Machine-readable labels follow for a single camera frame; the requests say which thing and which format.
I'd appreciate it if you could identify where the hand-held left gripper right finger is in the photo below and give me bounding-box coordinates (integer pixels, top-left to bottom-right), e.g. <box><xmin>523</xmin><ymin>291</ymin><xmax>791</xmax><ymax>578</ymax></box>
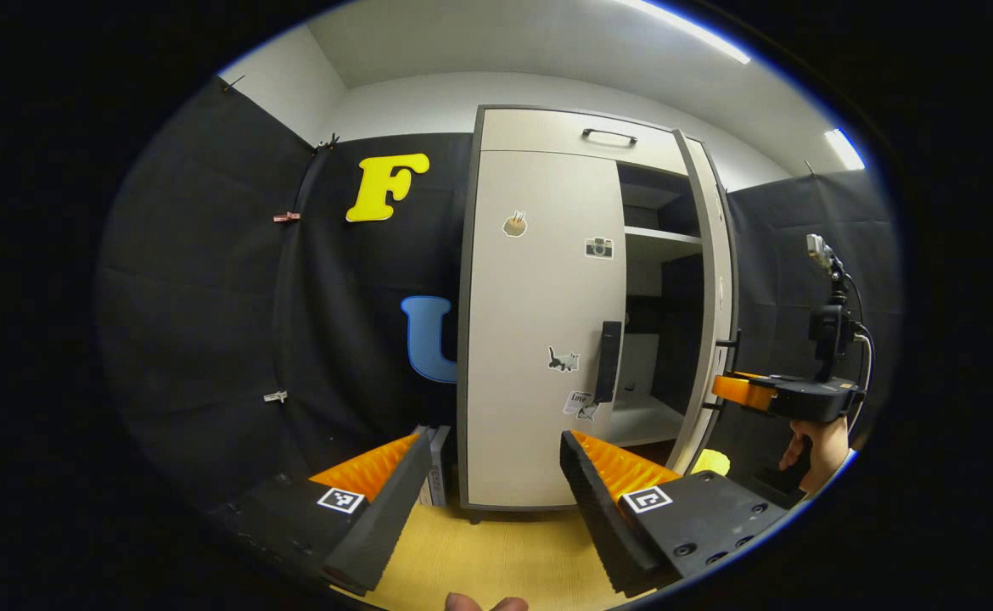
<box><xmin>559</xmin><ymin>430</ymin><xmax>794</xmax><ymax>597</ymax></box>

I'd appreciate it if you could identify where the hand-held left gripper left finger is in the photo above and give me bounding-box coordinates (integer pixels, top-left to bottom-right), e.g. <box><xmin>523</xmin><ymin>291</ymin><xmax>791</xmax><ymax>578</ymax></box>
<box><xmin>208</xmin><ymin>431</ymin><xmax>434</xmax><ymax>597</ymax></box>

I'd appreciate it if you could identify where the cabinet door with headphone sticker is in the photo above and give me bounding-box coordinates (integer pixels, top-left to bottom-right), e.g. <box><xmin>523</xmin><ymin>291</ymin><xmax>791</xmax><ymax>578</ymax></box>
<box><xmin>673</xmin><ymin>129</ymin><xmax>739</xmax><ymax>476</ymax></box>

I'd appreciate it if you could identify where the grey double-door shoe cabinet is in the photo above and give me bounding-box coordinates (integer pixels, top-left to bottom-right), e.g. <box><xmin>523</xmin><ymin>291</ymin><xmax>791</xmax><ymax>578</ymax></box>
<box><xmin>457</xmin><ymin>104</ymin><xmax>739</xmax><ymax>523</ymax></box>

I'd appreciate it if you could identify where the cabinet door with camera sticker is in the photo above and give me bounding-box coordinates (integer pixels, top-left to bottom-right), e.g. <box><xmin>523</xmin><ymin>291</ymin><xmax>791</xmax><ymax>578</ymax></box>
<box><xmin>465</xmin><ymin>150</ymin><xmax>629</xmax><ymax>508</ymax></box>

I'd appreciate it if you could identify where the white book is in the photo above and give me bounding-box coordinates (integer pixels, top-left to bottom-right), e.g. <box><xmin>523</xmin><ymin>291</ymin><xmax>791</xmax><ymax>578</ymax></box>
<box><xmin>418</xmin><ymin>424</ymin><xmax>442</xmax><ymax>508</ymax></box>

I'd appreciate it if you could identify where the yellow round object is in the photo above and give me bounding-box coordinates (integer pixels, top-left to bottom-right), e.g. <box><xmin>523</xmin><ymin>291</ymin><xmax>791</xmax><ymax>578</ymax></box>
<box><xmin>690</xmin><ymin>448</ymin><xmax>731</xmax><ymax>478</ymax></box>

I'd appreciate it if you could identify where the short ceiling light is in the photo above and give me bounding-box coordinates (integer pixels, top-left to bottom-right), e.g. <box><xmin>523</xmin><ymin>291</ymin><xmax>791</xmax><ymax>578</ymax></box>
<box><xmin>823</xmin><ymin>127</ymin><xmax>867</xmax><ymax>171</ymax></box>

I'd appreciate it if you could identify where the black cable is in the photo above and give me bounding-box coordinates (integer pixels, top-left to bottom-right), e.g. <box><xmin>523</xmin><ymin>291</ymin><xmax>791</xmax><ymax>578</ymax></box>
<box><xmin>844</xmin><ymin>272</ymin><xmax>875</xmax><ymax>434</ymax></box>

